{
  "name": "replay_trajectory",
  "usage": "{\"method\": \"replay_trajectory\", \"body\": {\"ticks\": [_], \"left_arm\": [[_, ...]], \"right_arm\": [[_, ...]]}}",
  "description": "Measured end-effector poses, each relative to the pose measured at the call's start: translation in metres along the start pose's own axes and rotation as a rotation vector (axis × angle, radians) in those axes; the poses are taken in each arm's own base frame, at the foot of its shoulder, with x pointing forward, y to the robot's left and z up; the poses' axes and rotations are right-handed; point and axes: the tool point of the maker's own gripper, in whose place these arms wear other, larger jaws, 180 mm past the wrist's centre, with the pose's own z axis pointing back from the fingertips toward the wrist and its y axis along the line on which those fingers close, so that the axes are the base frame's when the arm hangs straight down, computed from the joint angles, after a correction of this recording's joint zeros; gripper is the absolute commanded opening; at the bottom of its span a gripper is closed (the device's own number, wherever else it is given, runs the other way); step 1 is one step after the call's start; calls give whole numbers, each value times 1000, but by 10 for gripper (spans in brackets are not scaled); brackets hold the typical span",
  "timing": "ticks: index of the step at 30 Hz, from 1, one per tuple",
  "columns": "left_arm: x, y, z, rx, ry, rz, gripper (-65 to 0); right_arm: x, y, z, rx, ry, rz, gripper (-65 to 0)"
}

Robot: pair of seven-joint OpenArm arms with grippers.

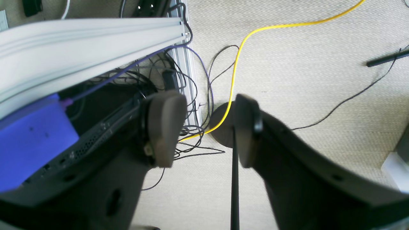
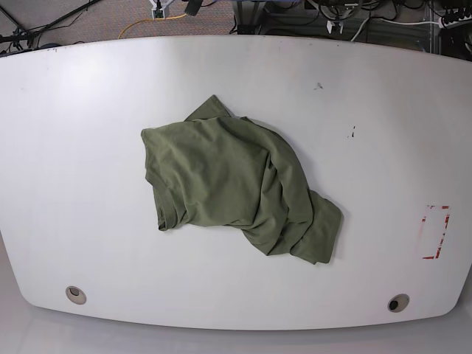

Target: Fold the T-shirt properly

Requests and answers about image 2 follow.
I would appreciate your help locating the white power strip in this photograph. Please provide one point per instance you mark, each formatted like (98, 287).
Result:
(454, 19)

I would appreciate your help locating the olive green T-shirt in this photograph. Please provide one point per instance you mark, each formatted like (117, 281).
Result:
(214, 169)

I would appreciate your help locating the table cable grommet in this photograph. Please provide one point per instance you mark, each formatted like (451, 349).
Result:
(76, 295)
(398, 303)

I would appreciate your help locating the right table cable grommet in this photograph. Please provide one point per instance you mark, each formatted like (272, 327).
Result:
(398, 303)

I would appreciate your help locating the left table cable grommet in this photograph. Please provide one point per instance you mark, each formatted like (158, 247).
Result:
(76, 295)

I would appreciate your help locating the red tape rectangle marking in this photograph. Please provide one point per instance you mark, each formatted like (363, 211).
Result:
(433, 229)

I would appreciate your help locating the black tripod stand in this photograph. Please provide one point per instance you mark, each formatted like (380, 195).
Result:
(27, 39)

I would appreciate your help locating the aluminium frame base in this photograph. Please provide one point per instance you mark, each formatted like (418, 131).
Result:
(251, 17)

